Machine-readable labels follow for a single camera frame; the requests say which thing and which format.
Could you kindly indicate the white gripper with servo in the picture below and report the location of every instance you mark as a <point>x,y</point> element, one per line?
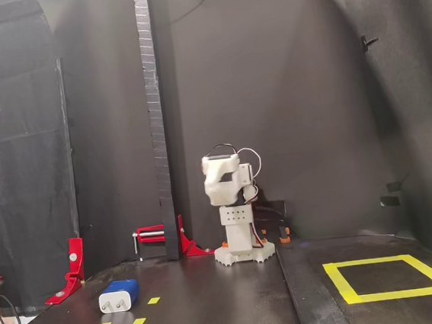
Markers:
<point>216,193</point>

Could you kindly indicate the blue white charger plug block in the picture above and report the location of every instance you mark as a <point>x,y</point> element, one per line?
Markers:
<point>118,298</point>

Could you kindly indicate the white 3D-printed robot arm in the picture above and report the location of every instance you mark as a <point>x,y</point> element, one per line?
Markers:
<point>238,236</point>

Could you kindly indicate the orange black spring clamp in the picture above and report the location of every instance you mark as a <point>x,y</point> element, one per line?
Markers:
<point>225,244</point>
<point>263,233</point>
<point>284,235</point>

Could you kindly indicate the red screw clamp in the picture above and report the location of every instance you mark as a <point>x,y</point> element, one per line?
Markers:
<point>150,229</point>

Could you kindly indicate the black tape piece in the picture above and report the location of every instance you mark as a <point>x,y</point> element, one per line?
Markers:
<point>393,186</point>
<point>390,201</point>

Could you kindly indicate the black fabric curtain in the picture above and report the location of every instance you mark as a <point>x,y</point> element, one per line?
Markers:
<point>23,150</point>

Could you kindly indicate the yellow tape square outline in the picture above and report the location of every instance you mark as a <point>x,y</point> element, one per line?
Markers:
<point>404,294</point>

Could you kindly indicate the black clip on backdrop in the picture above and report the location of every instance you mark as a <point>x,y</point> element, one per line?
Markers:
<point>367,43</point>

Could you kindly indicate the red metal corner bracket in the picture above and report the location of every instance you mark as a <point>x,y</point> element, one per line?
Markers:
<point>76,259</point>
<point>187,245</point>

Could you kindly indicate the black foam board post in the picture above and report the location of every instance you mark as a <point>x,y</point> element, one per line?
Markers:
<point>158,137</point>

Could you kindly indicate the black flat strip rail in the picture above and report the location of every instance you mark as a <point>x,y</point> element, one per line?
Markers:
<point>310,306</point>

